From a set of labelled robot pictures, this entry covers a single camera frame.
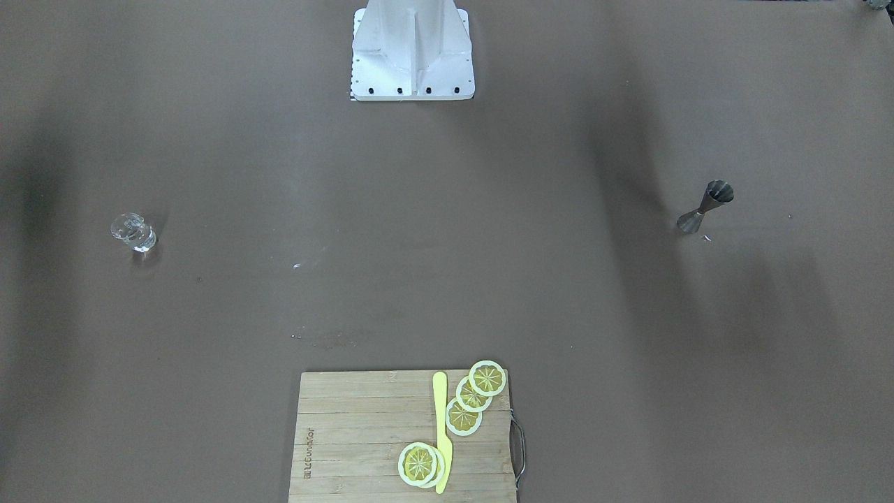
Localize lemon slice end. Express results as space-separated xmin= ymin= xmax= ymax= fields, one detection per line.
xmin=467 ymin=360 xmax=508 ymax=397

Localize steel jigger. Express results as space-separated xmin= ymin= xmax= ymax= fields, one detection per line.
xmin=676 ymin=180 xmax=735 ymax=233

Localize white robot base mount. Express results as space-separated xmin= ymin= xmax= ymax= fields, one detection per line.
xmin=349 ymin=1 xmax=476 ymax=102

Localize yellow plastic knife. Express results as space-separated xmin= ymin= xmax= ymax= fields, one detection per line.
xmin=433 ymin=370 xmax=453 ymax=495

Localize lemon slice middle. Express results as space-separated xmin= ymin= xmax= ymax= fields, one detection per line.
xmin=455 ymin=376 xmax=492 ymax=413

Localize lemon slice near knife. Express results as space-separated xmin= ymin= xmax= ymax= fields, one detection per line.
xmin=445 ymin=398 xmax=483 ymax=437

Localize wooden cutting board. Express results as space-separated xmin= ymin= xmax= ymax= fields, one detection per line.
xmin=288 ymin=370 xmax=525 ymax=502

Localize clear glass measuring cup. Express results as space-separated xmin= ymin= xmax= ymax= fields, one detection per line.
xmin=110 ymin=212 xmax=157 ymax=254

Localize lemon slice by knife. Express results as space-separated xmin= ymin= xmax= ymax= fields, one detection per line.
xmin=397 ymin=442 xmax=447 ymax=489

